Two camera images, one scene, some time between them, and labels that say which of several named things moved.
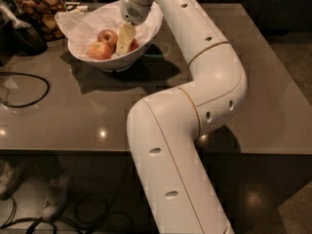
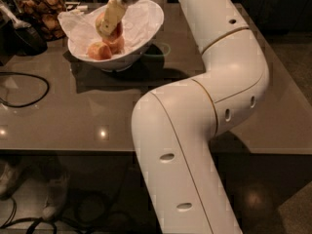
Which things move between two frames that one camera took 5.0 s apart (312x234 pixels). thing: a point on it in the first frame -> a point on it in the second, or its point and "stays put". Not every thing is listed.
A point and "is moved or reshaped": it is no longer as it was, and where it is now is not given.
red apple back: [108, 37] is moved or reshaped
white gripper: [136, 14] -> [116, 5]
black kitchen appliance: [18, 38] stays put
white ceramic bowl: [119, 64] stays put
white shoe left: [11, 178] stays put
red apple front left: [98, 51] stays put
